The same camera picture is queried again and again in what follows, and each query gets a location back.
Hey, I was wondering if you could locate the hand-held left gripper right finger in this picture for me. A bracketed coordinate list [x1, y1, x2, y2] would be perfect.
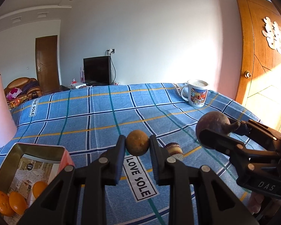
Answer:
[149, 135, 260, 225]

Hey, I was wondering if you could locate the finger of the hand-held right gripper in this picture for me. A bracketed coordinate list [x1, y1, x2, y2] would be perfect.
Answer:
[234, 119, 281, 149]
[199, 128, 281, 167]

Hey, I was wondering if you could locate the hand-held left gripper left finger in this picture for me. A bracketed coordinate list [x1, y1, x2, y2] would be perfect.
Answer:
[16, 135, 127, 225]

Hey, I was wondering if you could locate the dark purple round fruit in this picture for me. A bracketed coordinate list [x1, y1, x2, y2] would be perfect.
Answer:
[195, 112, 240, 143]

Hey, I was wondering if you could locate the brown kiwi fruit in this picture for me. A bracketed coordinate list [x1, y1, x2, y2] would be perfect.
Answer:
[126, 130, 150, 157]

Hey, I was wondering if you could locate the pink metal tin box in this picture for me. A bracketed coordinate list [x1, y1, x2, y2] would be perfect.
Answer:
[0, 142, 76, 225]

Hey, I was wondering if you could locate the small orange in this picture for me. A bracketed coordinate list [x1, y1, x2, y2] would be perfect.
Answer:
[33, 181, 48, 200]

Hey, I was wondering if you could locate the medium orange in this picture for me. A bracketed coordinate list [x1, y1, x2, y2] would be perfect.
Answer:
[9, 191, 28, 215]

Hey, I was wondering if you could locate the large orange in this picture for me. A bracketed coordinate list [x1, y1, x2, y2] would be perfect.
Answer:
[0, 190, 15, 217]

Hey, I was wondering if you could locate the person's right hand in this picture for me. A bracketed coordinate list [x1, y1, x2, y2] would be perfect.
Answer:
[248, 191, 266, 215]

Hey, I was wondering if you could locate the brown pale-banded fruit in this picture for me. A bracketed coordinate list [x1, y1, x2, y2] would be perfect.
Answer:
[164, 142, 184, 161]

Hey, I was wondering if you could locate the white printed mug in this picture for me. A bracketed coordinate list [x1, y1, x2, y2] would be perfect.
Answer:
[180, 79, 209, 108]

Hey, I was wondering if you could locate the blue plaid tablecloth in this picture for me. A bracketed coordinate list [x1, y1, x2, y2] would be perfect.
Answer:
[0, 82, 260, 225]

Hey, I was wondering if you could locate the orange wooden door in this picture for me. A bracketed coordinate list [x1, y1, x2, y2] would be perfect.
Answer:
[232, 0, 281, 132]

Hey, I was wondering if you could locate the dark low tv stand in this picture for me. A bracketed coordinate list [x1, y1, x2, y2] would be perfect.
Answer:
[61, 82, 108, 90]

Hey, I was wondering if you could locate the black television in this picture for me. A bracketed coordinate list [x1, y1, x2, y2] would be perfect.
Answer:
[83, 56, 113, 86]

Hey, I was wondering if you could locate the white paper door decoration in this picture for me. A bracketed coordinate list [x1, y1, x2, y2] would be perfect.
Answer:
[262, 16, 281, 55]

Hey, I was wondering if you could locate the dark brown door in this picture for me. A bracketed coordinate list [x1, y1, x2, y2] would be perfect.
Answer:
[35, 35, 61, 94]

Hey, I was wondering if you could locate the pink floral cloth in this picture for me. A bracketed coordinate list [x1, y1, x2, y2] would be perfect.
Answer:
[7, 87, 22, 99]

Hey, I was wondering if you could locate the brown leather armchair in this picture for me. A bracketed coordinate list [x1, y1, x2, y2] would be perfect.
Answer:
[4, 77, 43, 101]

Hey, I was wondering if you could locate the pink electric kettle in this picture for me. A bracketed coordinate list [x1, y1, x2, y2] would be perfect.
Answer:
[0, 72, 18, 149]

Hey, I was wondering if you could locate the black power cable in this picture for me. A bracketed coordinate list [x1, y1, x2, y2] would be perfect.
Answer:
[110, 53, 117, 85]

